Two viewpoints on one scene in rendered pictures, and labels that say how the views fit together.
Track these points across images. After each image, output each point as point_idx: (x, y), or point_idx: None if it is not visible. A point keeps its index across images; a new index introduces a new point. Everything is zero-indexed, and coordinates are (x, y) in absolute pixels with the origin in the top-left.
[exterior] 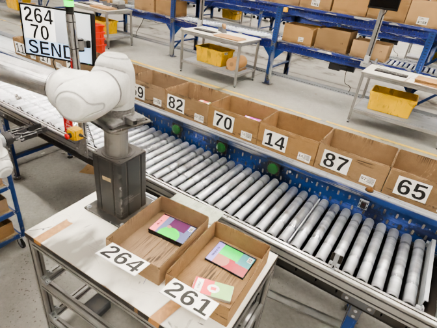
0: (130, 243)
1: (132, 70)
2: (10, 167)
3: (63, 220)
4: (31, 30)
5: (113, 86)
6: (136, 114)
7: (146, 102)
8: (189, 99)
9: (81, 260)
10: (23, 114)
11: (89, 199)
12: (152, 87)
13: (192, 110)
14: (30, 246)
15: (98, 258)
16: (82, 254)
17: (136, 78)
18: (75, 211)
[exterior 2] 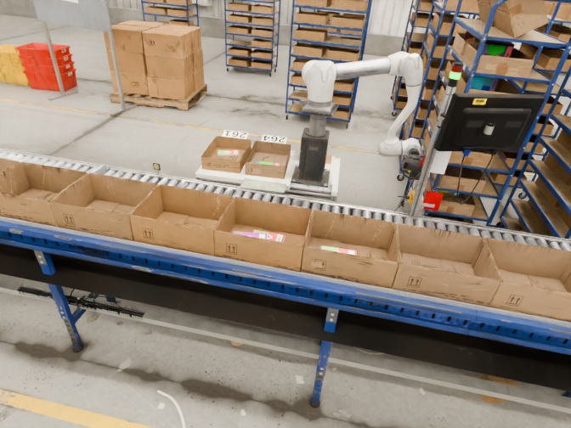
0: (284, 160)
1: (309, 71)
2: (379, 148)
3: (330, 163)
4: None
5: (305, 70)
6: (307, 105)
7: (426, 255)
8: (346, 216)
9: (299, 153)
10: (526, 233)
11: (335, 175)
12: (421, 229)
13: (337, 228)
14: None
15: (292, 154)
16: None
17: (485, 257)
18: (332, 168)
